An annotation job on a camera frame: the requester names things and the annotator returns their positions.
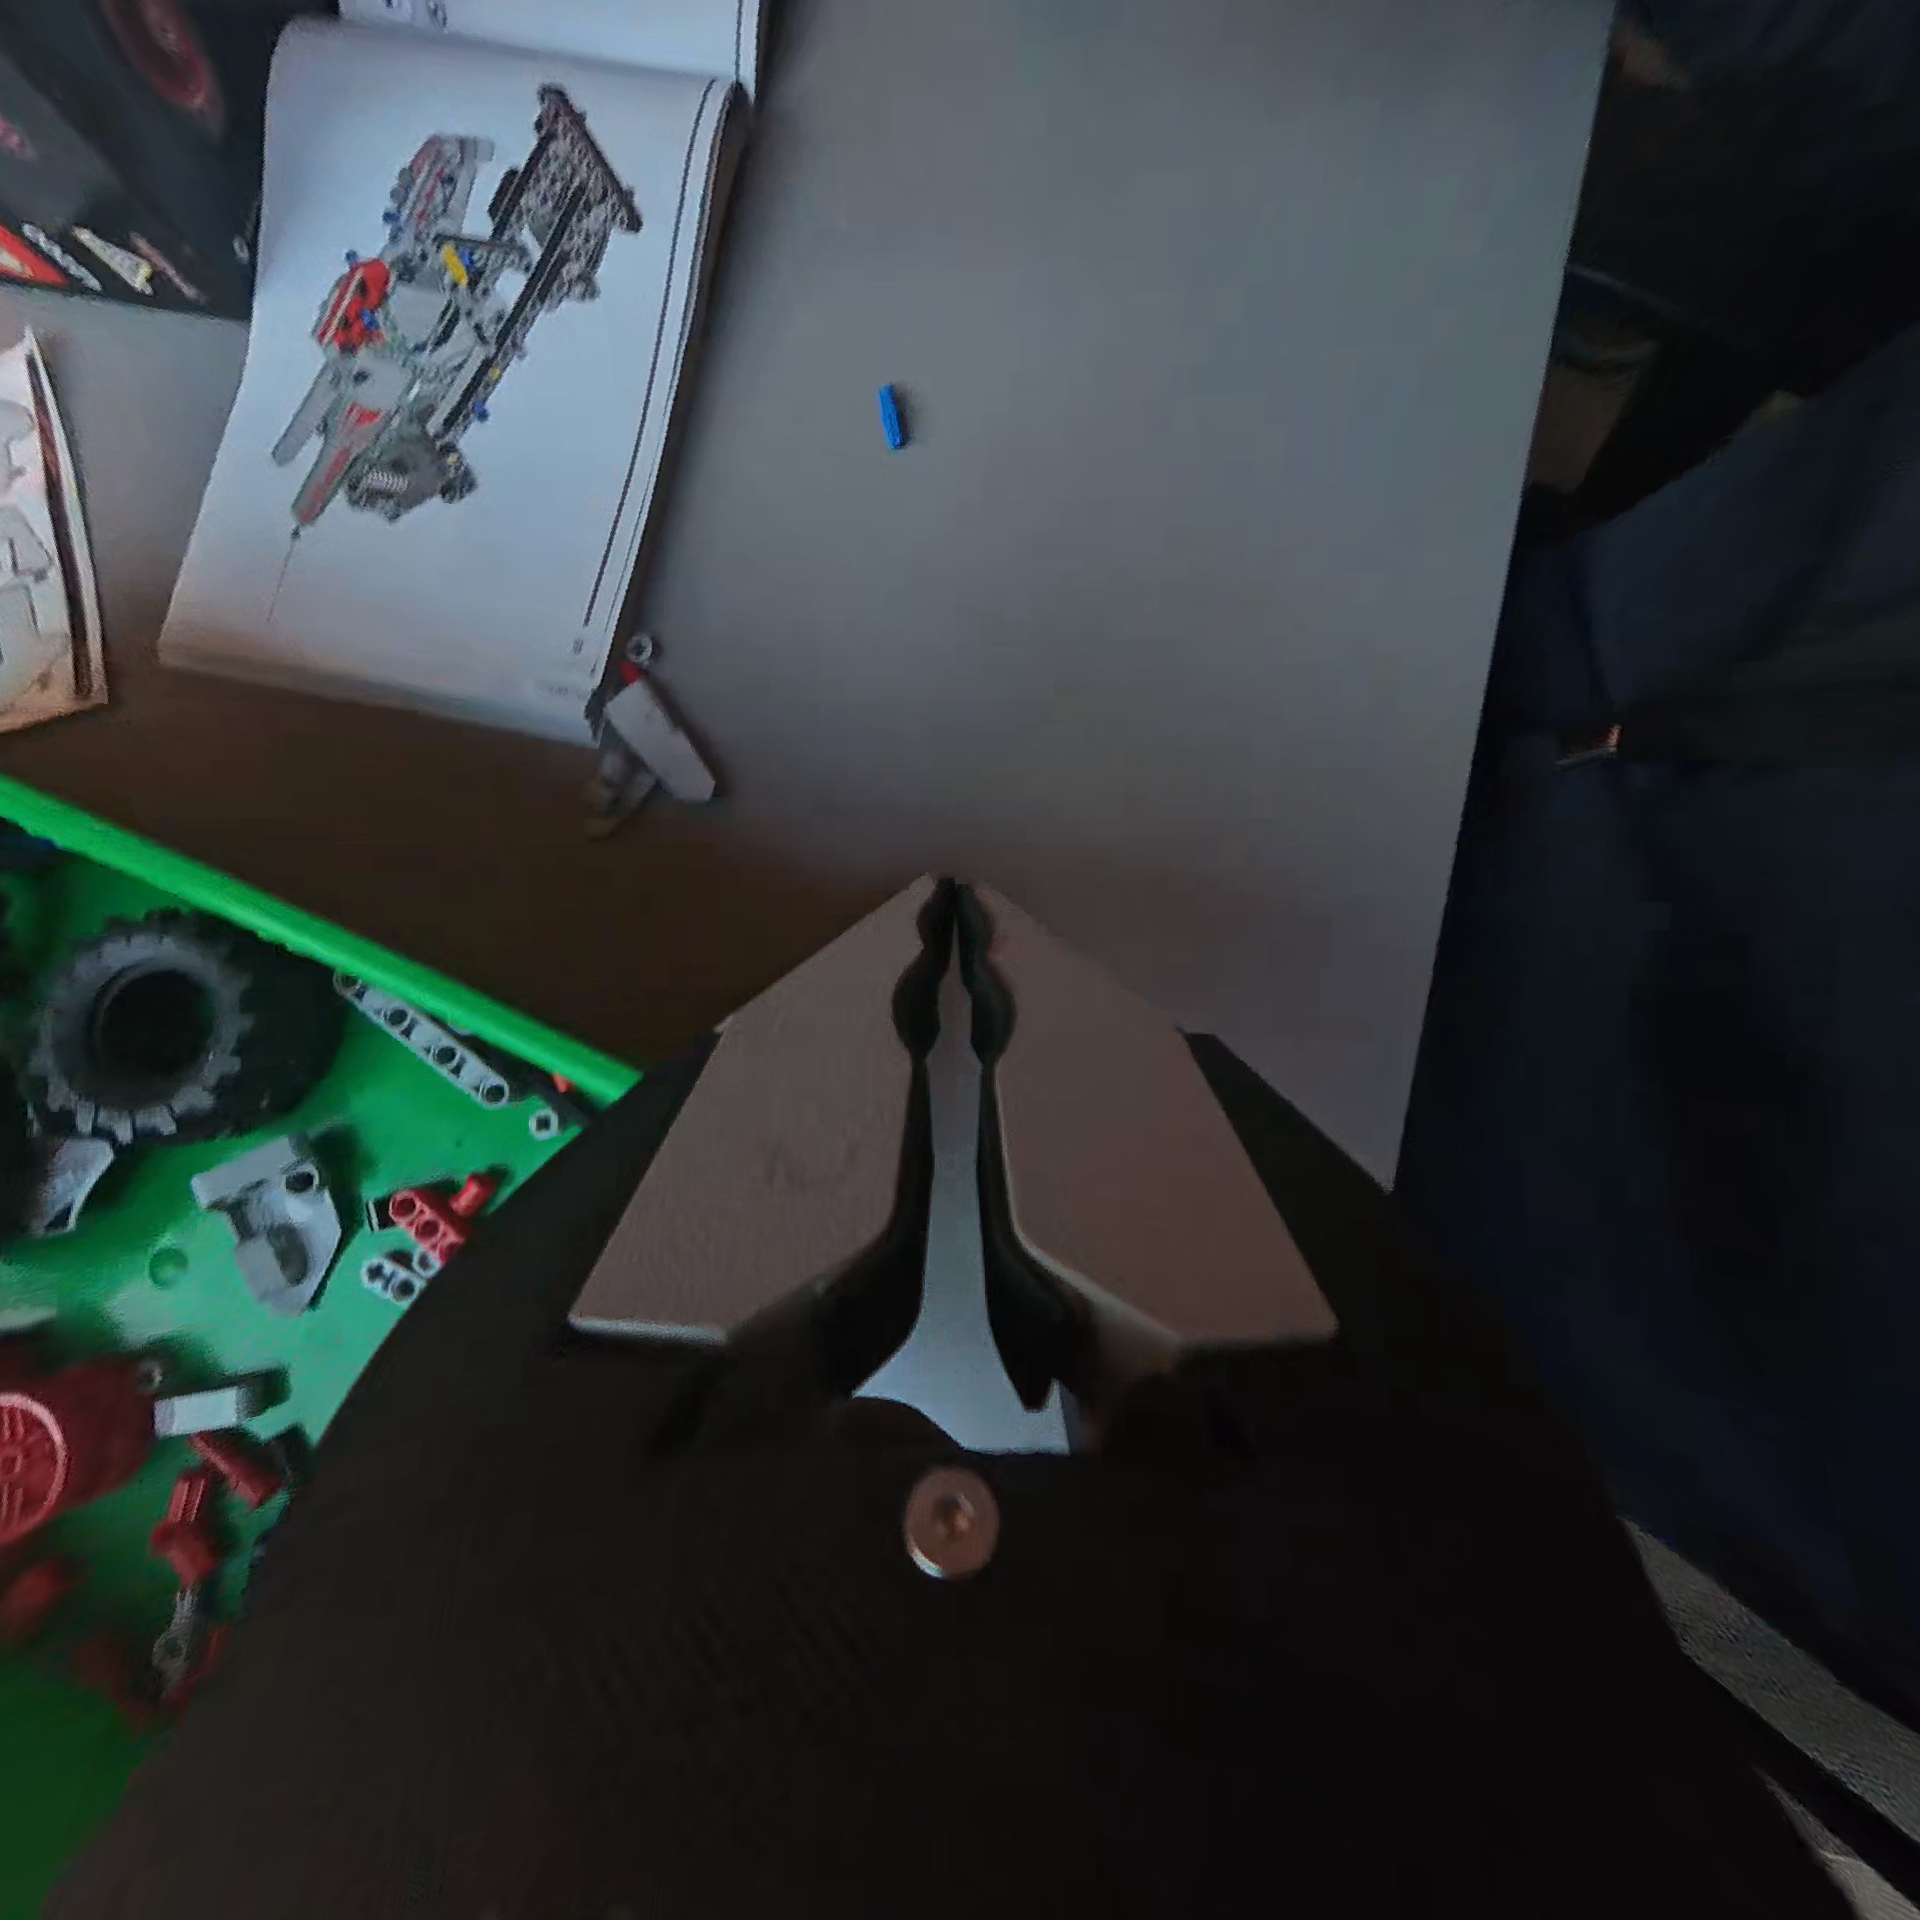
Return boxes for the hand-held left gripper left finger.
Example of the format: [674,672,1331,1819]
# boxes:
[570,873,962,1402]

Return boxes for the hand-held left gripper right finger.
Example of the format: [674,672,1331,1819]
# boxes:
[957,885,1340,1414]

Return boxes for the person's legs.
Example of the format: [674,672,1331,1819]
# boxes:
[1394,0,1920,1728]

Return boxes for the small grey lego block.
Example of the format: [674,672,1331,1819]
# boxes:
[153,1369,290,1441]

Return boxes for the group of small red lego pieces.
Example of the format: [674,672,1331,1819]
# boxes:
[0,1425,296,1728]

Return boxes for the black lego box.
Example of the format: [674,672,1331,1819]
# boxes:
[0,0,349,320]

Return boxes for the long grey lego beam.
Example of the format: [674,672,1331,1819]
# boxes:
[336,972,521,1107]

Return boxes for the red lego beam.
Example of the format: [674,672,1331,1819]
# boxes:
[369,1174,500,1260]

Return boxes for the open lego instruction booklet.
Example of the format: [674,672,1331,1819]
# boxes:
[159,0,771,748]

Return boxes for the red lego wheel rim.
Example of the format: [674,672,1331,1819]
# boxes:
[0,1340,160,1550]

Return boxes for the grey curved lego piece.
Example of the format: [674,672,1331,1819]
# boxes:
[23,1136,117,1235]

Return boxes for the green plastic tray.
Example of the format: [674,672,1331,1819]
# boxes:
[0,773,648,1920]

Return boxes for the small grey lego assembly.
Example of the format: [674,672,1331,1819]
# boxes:
[581,632,720,840]

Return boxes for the grey lego panel piece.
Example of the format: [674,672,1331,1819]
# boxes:
[193,1132,348,1317]

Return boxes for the black lego tire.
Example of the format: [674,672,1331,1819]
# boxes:
[23,913,349,1146]

